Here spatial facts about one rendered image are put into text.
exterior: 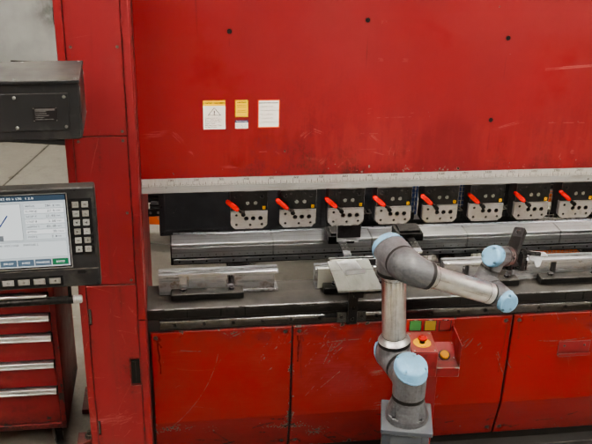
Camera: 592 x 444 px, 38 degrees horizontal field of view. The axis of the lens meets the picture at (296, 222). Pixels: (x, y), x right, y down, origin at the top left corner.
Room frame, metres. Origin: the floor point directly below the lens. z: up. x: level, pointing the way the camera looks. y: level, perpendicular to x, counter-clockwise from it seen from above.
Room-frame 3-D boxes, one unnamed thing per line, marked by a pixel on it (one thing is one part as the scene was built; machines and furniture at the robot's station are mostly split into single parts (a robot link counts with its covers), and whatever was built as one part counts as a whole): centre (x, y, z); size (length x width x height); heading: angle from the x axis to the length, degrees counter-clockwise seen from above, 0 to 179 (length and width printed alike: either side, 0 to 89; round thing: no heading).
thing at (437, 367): (3.00, -0.57, 0.75); 0.20 x 0.16 x 0.18; 94
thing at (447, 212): (3.35, -0.59, 1.26); 0.15 x 0.09 x 0.17; 98
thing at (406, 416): (2.51, -0.41, 0.82); 0.15 x 0.15 x 0.10
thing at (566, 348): (3.29, -1.26, 0.59); 0.15 x 0.02 x 0.07; 98
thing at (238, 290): (3.15, 0.36, 0.89); 0.30 x 0.05 x 0.03; 98
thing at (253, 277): (3.22, 0.32, 0.92); 0.50 x 0.06 x 0.10; 98
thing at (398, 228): (3.49, -0.52, 1.01); 0.26 x 0.12 x 0.05; 8
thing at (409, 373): (2.51, -0.41, 0.94); 0.13 x 0.12 x 0.14; 18
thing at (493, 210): (3.38, -0.79, 1.26); 0.15 x 0.09 x 0.17; 98
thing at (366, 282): (3.15, -0.25, 1.00); 0.26 x 0.18 x 0.01; 8
